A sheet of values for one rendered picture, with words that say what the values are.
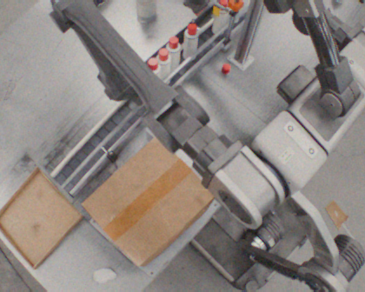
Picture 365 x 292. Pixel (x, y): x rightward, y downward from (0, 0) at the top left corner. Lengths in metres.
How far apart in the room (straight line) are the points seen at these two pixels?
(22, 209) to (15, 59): 0.70
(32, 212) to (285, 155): 1.00
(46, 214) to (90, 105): 0.46
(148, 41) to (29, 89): 0.55
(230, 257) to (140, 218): 0.97
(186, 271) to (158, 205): 1.14
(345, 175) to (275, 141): 1.85
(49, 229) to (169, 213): 0.53
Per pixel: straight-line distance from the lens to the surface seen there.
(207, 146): 0.71
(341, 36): 0.97
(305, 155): 0.71
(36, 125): 1.53
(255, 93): 1.53
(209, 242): 1.93
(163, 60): 1.29
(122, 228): 1.05
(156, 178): 1.07
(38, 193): 1.43
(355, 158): 2.60
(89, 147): 1.37
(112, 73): 1.07
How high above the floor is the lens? 2.15
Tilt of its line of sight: 71 degrees down
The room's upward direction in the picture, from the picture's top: 7 degrees clockwise
